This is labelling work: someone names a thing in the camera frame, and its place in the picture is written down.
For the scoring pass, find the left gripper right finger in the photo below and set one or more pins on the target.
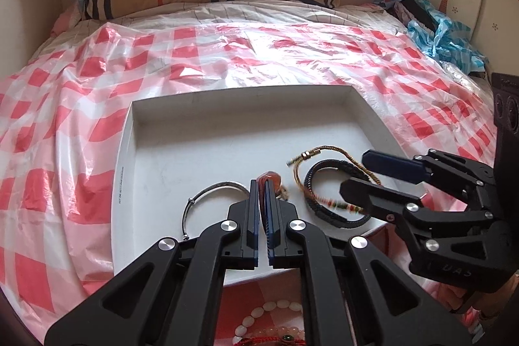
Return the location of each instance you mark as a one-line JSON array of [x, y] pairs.
[[353, 294]]

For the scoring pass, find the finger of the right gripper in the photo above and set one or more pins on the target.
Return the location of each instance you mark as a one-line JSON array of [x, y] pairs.
[[377, 201], [391, 166]]

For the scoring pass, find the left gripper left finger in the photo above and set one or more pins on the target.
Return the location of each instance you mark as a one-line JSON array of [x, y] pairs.
[[171, 293]]

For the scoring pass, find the person right hand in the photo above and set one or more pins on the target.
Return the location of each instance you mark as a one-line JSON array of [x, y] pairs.
[[486, 308]]

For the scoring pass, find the thin silver bangle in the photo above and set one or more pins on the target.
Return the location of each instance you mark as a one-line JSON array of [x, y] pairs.
[[213, 197]]

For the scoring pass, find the blue white plastic bag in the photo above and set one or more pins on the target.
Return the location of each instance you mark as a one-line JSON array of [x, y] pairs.
[[448, 42]]

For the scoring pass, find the white shallow cardboard box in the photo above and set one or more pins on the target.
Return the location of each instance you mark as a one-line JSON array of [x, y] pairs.
[[173, 147]]

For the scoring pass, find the striped white bed sheet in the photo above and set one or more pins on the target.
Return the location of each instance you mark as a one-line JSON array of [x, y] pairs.
[[243, 11]]

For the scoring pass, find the red white checkered plastic sheet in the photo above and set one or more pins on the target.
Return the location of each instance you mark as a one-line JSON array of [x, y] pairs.
[[62, 116]]

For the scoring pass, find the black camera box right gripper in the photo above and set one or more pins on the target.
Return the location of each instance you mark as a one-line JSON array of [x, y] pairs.
[[505, 116]]

